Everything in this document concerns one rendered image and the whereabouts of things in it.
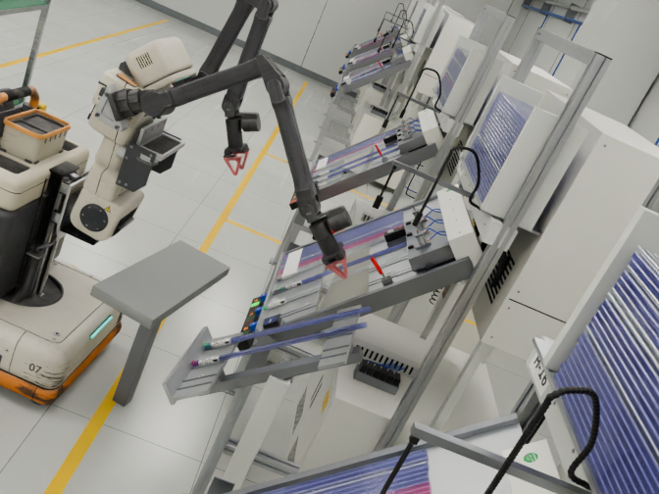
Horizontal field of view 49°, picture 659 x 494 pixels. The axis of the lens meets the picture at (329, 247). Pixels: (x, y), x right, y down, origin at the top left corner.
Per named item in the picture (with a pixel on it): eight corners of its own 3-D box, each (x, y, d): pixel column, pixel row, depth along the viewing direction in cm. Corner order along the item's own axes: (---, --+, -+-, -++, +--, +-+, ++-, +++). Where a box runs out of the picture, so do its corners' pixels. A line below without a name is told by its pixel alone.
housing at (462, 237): (464, 280, 219) (447, 240, 214) (449, 225, 264) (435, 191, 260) (489, 271, 217) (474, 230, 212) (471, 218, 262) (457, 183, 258)
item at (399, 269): (374, 309, 224) (367, 295, 222) (376, 233, 285) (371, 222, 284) (475, 272, 217) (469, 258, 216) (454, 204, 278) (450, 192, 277)
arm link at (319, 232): (308, 221, 227) (306, 226, 221) (328, 212, 225) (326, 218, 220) (318, 239, 229) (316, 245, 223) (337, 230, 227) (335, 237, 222)
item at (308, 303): (264, 340, 231) (259, 332, 230) (288, 261, 292) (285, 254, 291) (318, 321, 227) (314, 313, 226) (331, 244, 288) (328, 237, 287)
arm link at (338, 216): (305, 202, 228) (300, 207, 220) (337, 187, 225) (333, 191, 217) (322, 236, 230) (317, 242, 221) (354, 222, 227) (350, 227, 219)
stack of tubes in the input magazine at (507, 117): (481, 205, 211) (527, 122, 201) (463, 160, 258) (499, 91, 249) (521, 222, 212) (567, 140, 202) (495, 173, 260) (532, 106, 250)
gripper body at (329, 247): (344, 246, 231) (333, 226, 229) (342, 258, 222) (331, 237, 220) (326, 254, 233) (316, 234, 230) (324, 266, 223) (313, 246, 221)
